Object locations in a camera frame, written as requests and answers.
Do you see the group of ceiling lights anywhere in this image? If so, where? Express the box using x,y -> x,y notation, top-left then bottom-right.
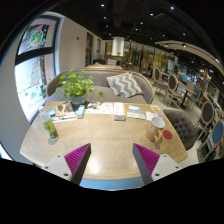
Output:
98,2 -> 221,64

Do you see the green potted plant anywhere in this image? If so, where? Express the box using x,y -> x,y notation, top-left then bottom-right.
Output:
55,69 -> 105,111

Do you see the grey tufted armchair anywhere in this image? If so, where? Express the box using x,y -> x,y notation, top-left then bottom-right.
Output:
163,108 -> 199,152

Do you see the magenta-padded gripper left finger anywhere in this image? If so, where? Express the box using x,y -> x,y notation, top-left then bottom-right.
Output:
41,143 -> 92,186

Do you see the green-labelled clear drink bottle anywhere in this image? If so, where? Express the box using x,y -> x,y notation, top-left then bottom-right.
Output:
39,108 -> 60,140

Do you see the grey white chevron pillow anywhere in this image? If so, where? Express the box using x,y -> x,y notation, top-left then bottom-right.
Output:
105,72 -> 144,99

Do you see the colourful printed pamphlet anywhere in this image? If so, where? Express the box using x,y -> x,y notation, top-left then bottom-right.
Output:
84,101 -> 115,116

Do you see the grey sofa with wooden frame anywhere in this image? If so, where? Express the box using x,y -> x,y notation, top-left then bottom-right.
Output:
45,64 -> 156,105

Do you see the white and orange box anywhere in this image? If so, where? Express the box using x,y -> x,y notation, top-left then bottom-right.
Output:
113,102 -> 127,122

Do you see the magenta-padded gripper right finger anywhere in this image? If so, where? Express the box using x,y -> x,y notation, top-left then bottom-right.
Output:
132,143 -> 184,186

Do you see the group of dining chairs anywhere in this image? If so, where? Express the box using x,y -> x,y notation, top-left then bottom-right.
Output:
151,64 -> 224,161

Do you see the yellow mug with white inside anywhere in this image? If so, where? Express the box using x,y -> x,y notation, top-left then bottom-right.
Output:
145,116 -> 167,145

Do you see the blue and white flat box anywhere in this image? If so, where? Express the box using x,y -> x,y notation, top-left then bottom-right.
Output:
49,109 -> 78,123

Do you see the small light blue box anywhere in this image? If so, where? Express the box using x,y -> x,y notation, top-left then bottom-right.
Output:
75,104 -> 86,120

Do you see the flat round red coaster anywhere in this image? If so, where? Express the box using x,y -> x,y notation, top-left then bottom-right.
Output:
162,129 -> 174,141

